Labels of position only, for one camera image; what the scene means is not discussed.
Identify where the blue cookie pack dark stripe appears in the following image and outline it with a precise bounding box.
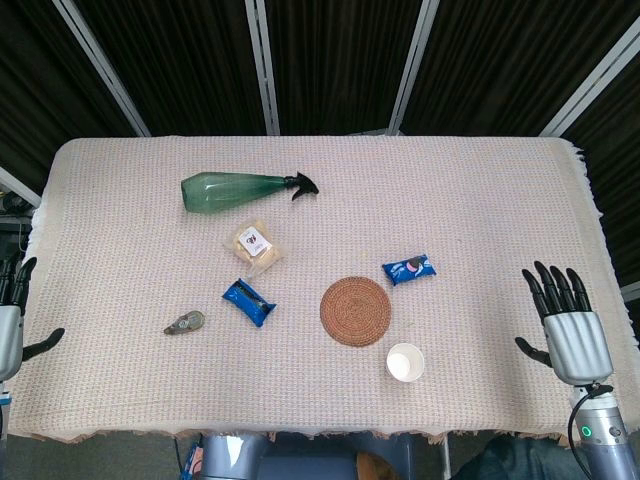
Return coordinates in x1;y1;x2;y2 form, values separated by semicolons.
221;278;277;328

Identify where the green spray bottle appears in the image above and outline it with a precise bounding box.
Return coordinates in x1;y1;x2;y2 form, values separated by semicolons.
180;171;320;214

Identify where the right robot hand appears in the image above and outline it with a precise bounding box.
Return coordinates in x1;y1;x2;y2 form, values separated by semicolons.
514;260;615;387

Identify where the blue cookie pack with picture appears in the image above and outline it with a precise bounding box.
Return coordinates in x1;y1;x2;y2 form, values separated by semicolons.
382;254;438;288

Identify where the pink woven tablecloth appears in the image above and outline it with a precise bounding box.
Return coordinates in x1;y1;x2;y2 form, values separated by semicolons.
8;135;640;443

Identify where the brown round woven coaster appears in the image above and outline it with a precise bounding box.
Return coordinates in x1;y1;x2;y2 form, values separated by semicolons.
319;275;393;347

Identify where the white paper cup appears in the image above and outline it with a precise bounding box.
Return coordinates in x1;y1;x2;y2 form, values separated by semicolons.
385;342;426;384

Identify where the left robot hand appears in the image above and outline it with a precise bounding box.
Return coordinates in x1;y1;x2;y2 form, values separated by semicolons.
0;256;66;382

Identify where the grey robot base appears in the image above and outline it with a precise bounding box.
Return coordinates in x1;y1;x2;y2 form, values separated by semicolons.
185;432;416;480

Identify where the clear bag of biscuits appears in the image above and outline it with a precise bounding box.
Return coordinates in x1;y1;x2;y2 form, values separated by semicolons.
222;218;285;278

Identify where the small grey correction tape dispenser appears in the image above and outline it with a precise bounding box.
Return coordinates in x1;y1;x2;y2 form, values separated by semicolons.
163;310;206;336

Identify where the grey metal frame post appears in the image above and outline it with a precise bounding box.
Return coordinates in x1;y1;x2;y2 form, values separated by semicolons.
538;14;640;138
388;0;441;136
0;166;42;207
244;0;281;136
52;0;152;138

